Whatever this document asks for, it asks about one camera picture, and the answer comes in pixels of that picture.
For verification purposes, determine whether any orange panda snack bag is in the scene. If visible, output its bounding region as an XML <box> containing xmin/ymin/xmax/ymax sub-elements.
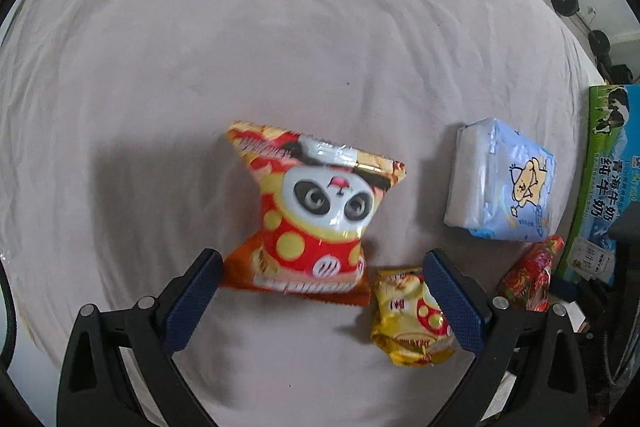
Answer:
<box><xmin>220</xmin><ymin>121</ymin><xmax>406</xmax><ymax>308</ymax></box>

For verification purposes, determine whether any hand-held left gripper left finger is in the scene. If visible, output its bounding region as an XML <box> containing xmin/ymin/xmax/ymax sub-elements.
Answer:
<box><xmin>56</xmin><ymin>248</ymin><xmax>224</xmax><ymax>427</ymax></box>

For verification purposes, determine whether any green milk carton box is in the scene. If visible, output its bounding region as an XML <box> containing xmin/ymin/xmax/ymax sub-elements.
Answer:
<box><xmin>555</xmin><ymin>84</ymin><xmax>640</xmax><ymax>286</ymax></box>

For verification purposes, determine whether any blue tissue pack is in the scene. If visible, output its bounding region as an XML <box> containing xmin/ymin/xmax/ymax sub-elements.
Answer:
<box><xmin>443</xmin><ymin>117</ymin><xmax>557</xmax><ymax>242</ymax></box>

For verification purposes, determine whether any red snack bag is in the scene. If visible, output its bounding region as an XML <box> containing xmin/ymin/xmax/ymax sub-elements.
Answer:
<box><xmin>498</xmin><ymin>235</ymin><xmax>566</xmax><ymax>312</ymax></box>

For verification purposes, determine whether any white bed sheet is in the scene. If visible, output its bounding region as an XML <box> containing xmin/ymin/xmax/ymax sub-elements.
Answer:
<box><xmin>0</xmin><ymin>0</ymin><xmax>608</xmax><ymax>427</ymax></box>

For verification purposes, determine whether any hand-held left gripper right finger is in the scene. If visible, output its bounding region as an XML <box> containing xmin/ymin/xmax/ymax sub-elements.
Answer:
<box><xmin>423</xmin><ymin>248</ymin><xmax>587</xmax><ymax>427</ymax></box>

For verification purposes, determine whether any yellow snack bag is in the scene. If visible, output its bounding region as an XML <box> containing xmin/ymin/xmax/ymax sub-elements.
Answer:
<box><xmin>370</xmin><ymin>267</ymin><xmax>457</xmax><ymax>367</ymax></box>

